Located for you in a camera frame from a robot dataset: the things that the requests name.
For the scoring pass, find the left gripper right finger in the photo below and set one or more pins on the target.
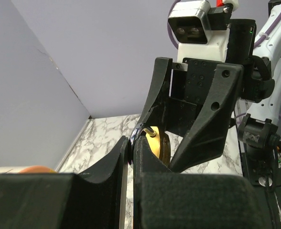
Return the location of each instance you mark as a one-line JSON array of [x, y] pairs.
[[167, 200]]

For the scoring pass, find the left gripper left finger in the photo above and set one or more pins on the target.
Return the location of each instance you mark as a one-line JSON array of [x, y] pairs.
[[92, 199]]

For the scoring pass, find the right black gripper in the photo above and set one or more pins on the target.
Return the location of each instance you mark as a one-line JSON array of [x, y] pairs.
[[204, 96]]

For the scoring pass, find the large brass padlock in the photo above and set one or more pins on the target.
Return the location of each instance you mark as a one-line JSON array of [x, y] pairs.
[[158, 141]]

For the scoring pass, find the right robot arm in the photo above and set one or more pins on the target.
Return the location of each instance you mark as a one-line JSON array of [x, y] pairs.
[[258, 127]]

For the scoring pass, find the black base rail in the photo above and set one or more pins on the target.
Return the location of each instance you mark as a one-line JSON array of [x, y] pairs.
[[273, 190]]

